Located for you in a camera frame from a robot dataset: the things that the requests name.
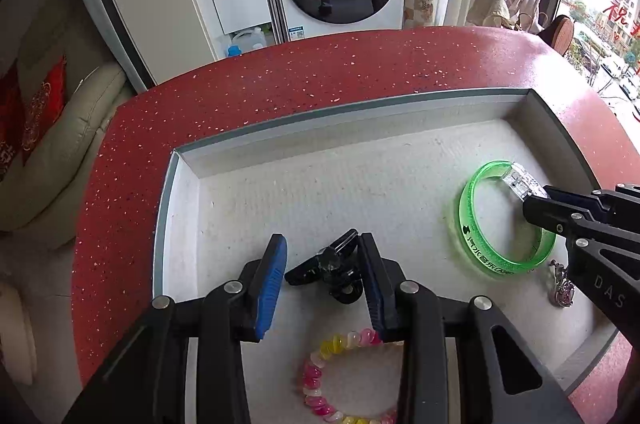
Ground pink heart crystal pendant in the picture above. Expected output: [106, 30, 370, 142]
[548, 259, 575, 308]

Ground green translucent bangle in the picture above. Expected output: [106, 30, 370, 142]
[458, 160, 555, 277]

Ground grey jewelry tray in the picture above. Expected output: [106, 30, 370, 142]
[152, 88, 617, 423]

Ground beige leather sofa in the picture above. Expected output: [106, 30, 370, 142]
[0, 0, 132, 250]

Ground black hair claw clip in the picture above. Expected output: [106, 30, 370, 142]
[284, 229, 363, 305]

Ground brown round chair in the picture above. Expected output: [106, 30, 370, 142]
[538, 14, 574, 57]

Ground blue cap detergent bottle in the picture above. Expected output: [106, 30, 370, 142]
[227, 26, 268, 57]

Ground red embroidered cushion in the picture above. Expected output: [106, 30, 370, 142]
[22, 56, 67, 163]

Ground pink yellow coil hair tie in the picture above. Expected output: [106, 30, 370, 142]
[301, 327, 399, 424]

